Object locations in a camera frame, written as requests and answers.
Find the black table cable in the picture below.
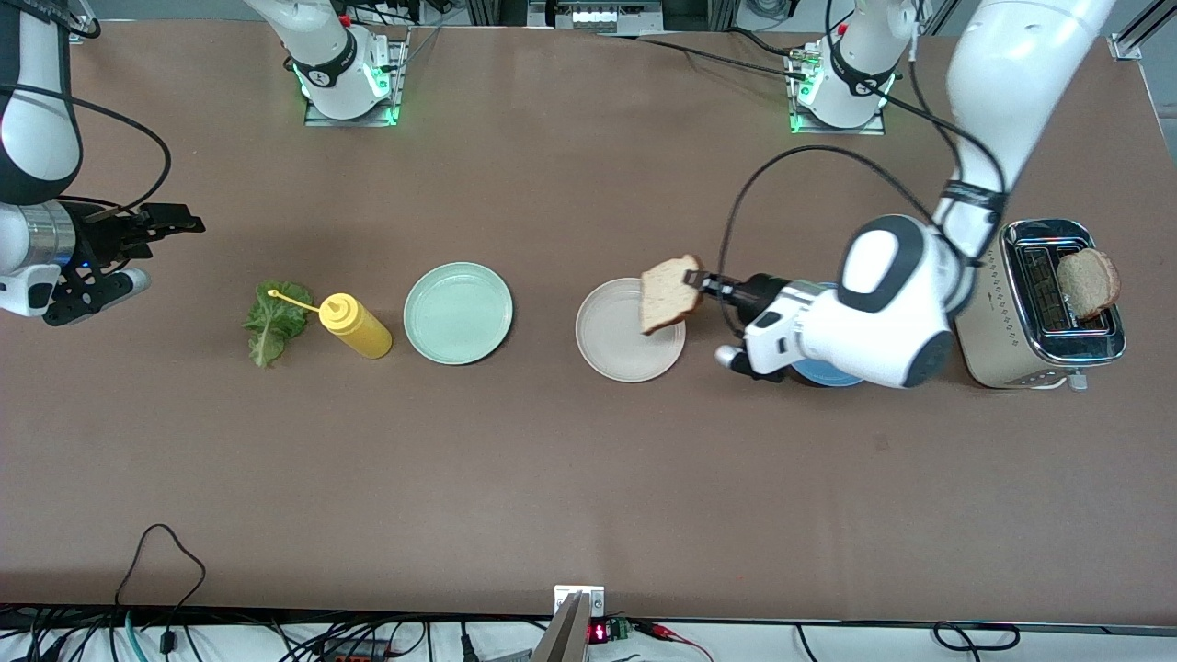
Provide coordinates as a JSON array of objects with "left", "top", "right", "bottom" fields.
[{"left": 596, "top": 28, "right": 810, "bottom": 84}]

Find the white metal bracket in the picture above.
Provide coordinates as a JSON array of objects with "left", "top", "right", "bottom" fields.
[{"left": 554, "top": 585, "right": 606, "bottom": 619}]

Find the beige chrome toaster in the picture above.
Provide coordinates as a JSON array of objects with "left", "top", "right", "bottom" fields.
[{"left": 954, "top": 218, "right": 1127, "bottom": 392}]

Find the brown crust bread slice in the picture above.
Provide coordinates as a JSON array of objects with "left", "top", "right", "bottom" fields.
[
  {"left": 639, "top": 255, "right": 704, "bottom": 337},
  {"left": 1056, "top": 248, "right": 1122, "bottom": 321}
]

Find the black looped cable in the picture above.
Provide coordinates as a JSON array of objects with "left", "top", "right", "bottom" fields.
[{"left": 115, "top": 524, "right": 206, "bottom": 654}]

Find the green lettuce leaf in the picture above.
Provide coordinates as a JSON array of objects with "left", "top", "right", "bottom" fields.
[{"left": 242, "top": 280, "right": 315, "bottom": 369}]

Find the aluminium frame profile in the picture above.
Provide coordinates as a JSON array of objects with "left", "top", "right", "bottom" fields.
[{"left": 1108, "top": 0, "right": 1177, "bottom": 61}]

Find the black coiled cable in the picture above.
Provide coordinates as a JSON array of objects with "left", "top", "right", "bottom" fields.
[{"left": 933, "top": 622, "right": 1020, "bottom": 652}]

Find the grey electronics box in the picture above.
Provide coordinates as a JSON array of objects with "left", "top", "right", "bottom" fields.
[{"left": 529, "top": 0, "right": 663, "bottom": 33}]

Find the beige plate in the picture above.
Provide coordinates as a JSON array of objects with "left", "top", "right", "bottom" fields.
[{"left": 576, "top": 278, "right": 687, "bottom": 383}]

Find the red clip lead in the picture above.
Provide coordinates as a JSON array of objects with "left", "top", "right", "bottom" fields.
[{"left": 634, "top": 621, "right": 714, "bottom": 662}]

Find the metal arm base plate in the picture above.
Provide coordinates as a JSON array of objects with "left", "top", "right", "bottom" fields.
[
  {"left": 303, "top": 28, "right": 408, "bottom": 128},
  {"left": 788, "top": 46, "right": 888, "bottom": 136}
]

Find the grey metal bar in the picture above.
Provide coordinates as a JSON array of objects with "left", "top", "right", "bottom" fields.
[{"left": 531, "top": 593, "right": 589, "bottom": 662}]

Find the yellow squeeze bottle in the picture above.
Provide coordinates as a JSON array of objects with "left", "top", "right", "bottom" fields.
[{"left": 268, "top": 290, "right": 394, "bottom": 360}]

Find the pale green plate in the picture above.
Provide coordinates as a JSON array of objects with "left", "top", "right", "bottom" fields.
[{"left": 404, "top": 262, "right": 514, "bottom": 366}]

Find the blue plate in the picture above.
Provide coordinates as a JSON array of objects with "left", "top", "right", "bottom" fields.
[{"left": 789, "top": 359, "right": 867, "bottom": 389}]

